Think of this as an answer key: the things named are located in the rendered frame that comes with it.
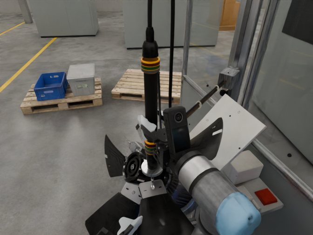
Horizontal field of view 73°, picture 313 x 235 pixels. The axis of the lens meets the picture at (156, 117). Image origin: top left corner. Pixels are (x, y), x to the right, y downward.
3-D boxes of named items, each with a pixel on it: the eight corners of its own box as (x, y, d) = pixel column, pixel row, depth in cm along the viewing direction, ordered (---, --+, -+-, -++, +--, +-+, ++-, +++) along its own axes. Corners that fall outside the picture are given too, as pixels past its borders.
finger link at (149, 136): (136, 131, 54) (159, 149, 48) (135, 126, 53) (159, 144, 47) (150, 124, 56) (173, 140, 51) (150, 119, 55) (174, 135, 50)
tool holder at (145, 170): (153, 154, 74) (153, 132, 69) (170, 163, 71) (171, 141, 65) (137, 170, 68) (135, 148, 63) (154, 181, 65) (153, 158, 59)
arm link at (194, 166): (190, 176, 39) (224, 161, 42) (177, 160, 42) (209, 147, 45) (187, 201, 43) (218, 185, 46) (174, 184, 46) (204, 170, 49)
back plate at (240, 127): (133, 172, 127) (131, 172, 126) (211, 82, 108) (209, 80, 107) (163, 271, 86) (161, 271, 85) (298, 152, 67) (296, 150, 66)
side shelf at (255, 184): (238, 159, 136) (239, 155, 134) (282, 208, 108) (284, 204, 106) (205, 168, 130) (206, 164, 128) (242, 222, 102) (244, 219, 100)
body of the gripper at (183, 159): (150, 154, 55) (175, 189, 47) (150, 128, 50) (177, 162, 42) (175, 145, 58) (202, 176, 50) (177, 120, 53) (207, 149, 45)
